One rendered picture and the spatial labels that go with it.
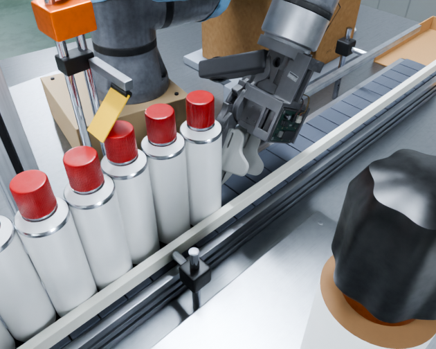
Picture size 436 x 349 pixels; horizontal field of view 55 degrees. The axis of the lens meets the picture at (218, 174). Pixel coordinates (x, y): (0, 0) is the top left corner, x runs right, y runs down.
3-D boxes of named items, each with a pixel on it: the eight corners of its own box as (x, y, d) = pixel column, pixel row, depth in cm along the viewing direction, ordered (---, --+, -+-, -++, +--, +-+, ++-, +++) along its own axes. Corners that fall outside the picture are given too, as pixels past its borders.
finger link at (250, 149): (241, 201, 58) (268, 141, 55) (212, 180, 62) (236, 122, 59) (254, 199, 61) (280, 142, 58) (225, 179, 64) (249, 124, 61)
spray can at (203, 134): (203, 237, 59) (199, 114, 46) (178, 217, 62) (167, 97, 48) (228, 217, 62) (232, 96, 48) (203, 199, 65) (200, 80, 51)
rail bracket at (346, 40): (352, 111, 92) (371, 39, 81) (324, 98, 96) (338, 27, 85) (360, 106, 93) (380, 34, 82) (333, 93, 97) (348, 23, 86)
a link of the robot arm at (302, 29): (261, -8, 51) (295, 11, 57) (247, 30, 52) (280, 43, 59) (311, 10, 47) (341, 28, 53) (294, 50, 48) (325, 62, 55)
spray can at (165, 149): (163, 253, 57) (147, 129, 43) (148, 227, 61) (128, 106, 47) (197, 237, 59) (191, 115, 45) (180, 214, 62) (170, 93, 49)
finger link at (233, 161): (228, 203, 56) (255, 140, 53) (198, 181, 59) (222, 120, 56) (241, 201, 58) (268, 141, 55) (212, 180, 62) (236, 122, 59)
